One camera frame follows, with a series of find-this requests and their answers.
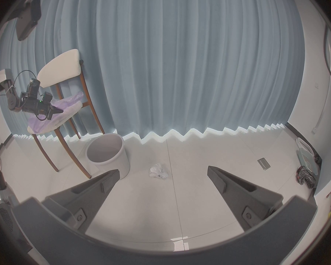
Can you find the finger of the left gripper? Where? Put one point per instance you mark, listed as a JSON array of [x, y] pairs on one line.
[[56, 109], [49, 115]]

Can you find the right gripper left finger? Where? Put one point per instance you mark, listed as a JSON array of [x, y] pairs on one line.
[[82, 197]]

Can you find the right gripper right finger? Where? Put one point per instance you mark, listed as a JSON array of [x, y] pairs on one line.
[[242, 197]]

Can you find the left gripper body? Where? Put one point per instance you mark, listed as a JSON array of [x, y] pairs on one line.
[[35, 108]]

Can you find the purple plastic bag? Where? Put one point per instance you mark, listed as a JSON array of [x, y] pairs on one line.
[[67, 103]]

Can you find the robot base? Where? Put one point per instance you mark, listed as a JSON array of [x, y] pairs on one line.
[[5, 219]]

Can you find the white trash bin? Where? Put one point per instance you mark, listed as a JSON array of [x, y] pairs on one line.
[[118, 161]]

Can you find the crumpled black plastic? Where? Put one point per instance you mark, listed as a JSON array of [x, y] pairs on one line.
[[304, 176]]

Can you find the white wooden chair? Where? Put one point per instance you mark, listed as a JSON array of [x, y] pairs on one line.
[[60, 65]]

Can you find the crumpled white paper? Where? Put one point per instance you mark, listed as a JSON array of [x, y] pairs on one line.
[[157, 170]]

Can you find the pale blue curtain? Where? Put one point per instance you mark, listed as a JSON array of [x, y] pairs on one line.
[[182, 65]]

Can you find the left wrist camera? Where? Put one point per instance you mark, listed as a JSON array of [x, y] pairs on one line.
[[47, 97]]

